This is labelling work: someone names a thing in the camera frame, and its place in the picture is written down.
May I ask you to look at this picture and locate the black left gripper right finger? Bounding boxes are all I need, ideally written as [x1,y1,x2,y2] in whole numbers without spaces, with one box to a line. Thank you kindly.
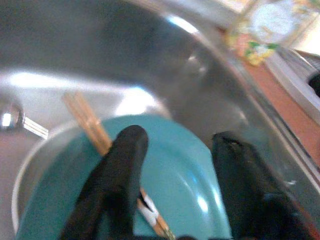
[212,131,311,240]

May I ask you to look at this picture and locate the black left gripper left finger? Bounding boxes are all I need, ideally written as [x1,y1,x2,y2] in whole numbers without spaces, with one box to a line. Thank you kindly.
[59,124,150,240]

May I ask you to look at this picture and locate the wooden chopstick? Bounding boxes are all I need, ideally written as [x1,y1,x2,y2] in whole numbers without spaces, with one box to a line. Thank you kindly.
[74,92,176,240]
[62,94,165,238]

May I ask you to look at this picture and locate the teal plate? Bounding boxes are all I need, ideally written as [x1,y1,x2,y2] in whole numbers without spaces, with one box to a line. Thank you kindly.
[14,114,234,240]

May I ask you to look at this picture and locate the stainless steel double sink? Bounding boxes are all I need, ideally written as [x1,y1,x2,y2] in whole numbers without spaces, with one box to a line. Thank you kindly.
[0,0,320,240]

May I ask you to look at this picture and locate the grey drain mat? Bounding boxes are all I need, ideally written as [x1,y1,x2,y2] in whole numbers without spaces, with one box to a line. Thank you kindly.
[264,47,320,126]

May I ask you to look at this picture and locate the metal spoon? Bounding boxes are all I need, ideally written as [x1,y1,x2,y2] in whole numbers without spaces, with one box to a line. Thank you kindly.
[0,101,50,140]

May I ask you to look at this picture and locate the black round cup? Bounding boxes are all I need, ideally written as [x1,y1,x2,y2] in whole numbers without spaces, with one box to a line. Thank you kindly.
[307,73,320,98]

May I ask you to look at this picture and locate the floral label soap bottle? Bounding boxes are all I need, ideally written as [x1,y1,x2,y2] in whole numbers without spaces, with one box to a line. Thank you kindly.
[224,0,320,67]

